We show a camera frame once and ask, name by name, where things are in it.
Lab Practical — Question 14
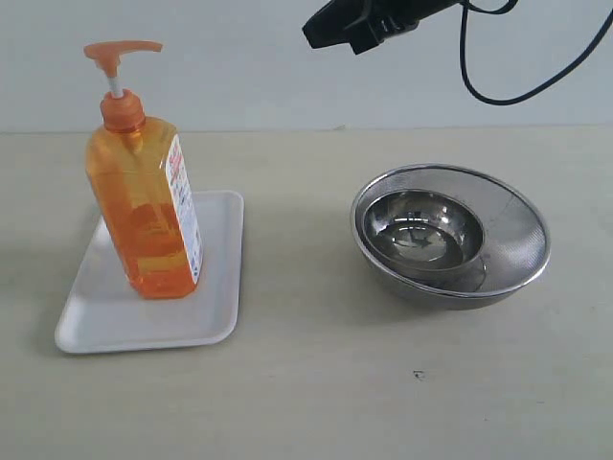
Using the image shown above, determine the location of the black second arm gripper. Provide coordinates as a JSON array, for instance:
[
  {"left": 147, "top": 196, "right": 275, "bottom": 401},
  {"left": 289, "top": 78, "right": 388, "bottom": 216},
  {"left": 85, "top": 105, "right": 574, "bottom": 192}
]
[{"left": 302, "top": 0, "right": 458, "bottom": 55}]

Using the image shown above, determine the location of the orange pump soap bottle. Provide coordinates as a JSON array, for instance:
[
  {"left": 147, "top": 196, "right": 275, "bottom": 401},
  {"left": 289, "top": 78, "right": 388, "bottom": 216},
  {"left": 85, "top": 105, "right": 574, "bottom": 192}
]
[{"left": 83, "top": 40, "right": 203, "bottom": 299}]

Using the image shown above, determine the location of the small stainless steel bowl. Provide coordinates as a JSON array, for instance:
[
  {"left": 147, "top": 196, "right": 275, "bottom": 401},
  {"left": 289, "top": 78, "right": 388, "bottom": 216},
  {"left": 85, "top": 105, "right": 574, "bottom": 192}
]
[{"left": 358, "top": 189, "right": 486, "bottom": 285}]

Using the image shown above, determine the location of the steel mesh colander bowl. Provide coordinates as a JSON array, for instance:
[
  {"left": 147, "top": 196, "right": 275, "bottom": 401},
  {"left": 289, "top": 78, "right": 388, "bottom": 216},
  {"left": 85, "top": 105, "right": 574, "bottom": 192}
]
[{"left": 351, "top": 164, "right": 551, "bottom": 310}]

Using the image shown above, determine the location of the white rectangular foam tray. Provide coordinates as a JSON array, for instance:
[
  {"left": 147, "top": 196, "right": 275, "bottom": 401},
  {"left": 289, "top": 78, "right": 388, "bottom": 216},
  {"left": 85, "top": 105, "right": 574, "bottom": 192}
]
[{"left": 55, "top": 191, "right": 244, "bottom": 355}]

